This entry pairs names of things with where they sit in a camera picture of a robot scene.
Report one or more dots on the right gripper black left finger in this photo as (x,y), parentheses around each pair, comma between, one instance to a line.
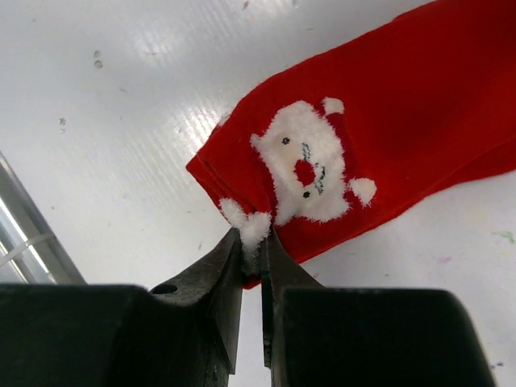
(183,332)

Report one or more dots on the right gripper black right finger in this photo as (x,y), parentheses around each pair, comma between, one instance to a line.
(322,336)

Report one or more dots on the red santa sock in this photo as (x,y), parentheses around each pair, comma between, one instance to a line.
(353,137)

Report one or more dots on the aluminium frame rail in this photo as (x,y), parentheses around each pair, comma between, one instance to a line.
(30,251)

